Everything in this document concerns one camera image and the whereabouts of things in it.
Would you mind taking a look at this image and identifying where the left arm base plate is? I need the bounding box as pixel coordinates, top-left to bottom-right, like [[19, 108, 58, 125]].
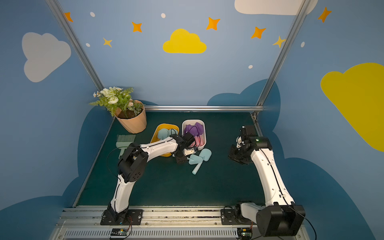
[[100, 209, 143, 226]]

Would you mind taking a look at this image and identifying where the green toy rake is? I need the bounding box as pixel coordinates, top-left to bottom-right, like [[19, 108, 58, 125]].
[[116, 135, 136, 158]]

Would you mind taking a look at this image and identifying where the white plastic storage box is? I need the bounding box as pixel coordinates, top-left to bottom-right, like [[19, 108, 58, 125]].
[[182, 120, 207, 150]]

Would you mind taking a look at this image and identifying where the potted artificial flower plant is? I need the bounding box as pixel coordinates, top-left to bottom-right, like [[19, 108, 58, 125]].
[[90, 87, 147, 134]]

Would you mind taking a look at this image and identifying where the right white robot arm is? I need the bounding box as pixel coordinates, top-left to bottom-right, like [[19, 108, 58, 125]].
[[229, 126, 306, 237]]

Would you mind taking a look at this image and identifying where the yellow plastic storage box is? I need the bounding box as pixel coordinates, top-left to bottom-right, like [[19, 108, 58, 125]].
[[148, 124, 180, 160]]

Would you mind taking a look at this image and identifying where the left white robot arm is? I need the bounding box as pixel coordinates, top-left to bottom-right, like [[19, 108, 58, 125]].
[[105, 133, 195, 224]]

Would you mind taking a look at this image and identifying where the purple square shovel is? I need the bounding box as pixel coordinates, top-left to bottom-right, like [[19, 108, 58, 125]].
[[195, 136, 202, 147], [184, 125, 196, 136]]

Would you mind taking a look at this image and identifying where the purple pointed shovel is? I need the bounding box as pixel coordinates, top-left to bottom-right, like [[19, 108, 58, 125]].
[[195, 123, 204, 145]]

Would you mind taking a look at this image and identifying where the right circuit board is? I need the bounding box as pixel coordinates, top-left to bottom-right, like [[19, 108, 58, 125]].
[[236, 228, 253, 240]]

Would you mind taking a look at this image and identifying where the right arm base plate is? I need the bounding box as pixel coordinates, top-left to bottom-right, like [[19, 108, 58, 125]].
[[220, 208, 252, 226]]

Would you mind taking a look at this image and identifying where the left circuit board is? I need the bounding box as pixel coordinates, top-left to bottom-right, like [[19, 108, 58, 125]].
[[110, 228, 130, 239]]

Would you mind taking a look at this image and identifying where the circuit board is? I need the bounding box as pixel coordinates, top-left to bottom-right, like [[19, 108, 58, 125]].
[[110, 228, 130, 239], [236, 228, 253, 240]]

